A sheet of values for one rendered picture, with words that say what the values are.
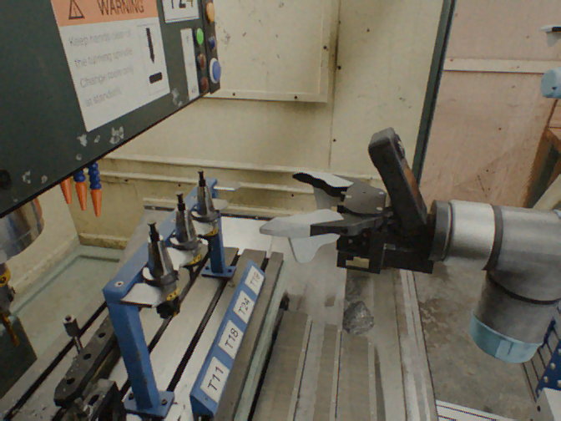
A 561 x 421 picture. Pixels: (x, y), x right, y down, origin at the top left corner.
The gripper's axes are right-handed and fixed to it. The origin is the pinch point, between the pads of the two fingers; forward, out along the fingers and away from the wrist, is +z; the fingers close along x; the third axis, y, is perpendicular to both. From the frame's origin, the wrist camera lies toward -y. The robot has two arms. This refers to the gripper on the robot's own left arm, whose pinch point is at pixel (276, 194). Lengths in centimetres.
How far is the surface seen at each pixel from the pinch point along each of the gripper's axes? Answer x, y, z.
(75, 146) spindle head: -16.2, -10.8, 12.5
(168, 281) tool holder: 4.9, 23.5, 22.2
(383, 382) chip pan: 37, 79, -21
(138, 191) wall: 82, 52, 87
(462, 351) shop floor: 119, 145, -66
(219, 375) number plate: 8, 52, 16
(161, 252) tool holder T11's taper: 5.8, 17.8, 23.1
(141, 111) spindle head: -5.7, -10.9, 13.3
